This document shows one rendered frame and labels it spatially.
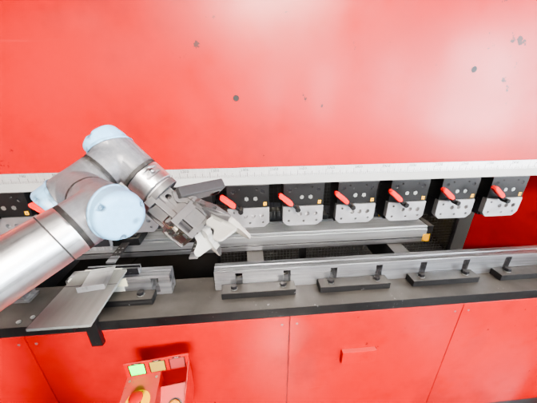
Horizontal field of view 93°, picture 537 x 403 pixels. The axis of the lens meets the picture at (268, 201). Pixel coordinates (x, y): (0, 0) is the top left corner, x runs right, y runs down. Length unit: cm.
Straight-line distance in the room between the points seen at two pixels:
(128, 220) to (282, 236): 98
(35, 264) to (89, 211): 8
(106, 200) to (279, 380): 117
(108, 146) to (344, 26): 70
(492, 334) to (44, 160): 189
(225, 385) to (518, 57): 162
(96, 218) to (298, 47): 69
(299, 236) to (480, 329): 89
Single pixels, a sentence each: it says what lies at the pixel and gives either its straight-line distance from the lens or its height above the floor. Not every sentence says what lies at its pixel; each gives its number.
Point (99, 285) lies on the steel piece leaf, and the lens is 111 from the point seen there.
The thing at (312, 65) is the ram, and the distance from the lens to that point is 87.
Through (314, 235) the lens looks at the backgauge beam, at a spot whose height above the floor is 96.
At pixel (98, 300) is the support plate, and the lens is 108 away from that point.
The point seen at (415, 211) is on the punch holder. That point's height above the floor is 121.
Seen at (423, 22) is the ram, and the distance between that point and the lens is 102.
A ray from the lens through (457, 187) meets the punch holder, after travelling 120.
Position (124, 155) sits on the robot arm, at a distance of 56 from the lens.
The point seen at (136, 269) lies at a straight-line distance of 117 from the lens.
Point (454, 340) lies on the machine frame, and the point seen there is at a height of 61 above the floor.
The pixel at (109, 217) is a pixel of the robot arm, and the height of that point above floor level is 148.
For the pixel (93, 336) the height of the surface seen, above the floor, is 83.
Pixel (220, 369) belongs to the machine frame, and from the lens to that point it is 132.
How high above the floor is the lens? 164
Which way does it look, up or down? 23 degrees down
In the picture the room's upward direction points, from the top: straight up
